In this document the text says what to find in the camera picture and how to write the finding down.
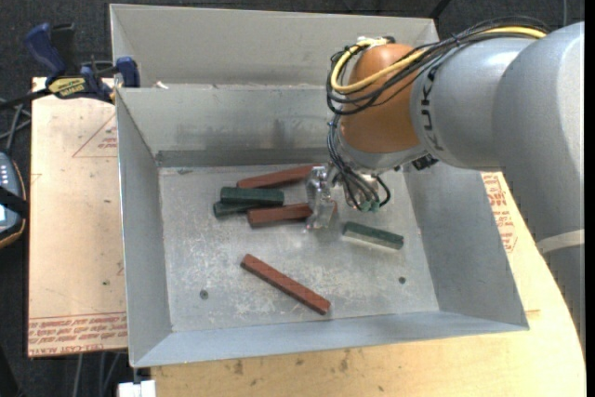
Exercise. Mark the grey metal bin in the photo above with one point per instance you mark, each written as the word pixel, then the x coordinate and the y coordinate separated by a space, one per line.
pixel 232 51

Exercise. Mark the dark green flat block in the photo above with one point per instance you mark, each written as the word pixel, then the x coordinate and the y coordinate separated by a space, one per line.
pixel 227 210
pixel 252 195
pixel 373 235

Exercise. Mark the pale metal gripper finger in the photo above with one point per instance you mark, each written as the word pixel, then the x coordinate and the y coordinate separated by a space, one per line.
pixel 332 223
pixel 316 214

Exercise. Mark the brown cardboard board red print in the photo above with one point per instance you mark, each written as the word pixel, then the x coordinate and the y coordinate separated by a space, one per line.
pixel 74 209

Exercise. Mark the red-brown block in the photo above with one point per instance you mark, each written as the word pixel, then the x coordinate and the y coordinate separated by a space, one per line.
pixel 274 177
pixel 286 284
pixel 278 215

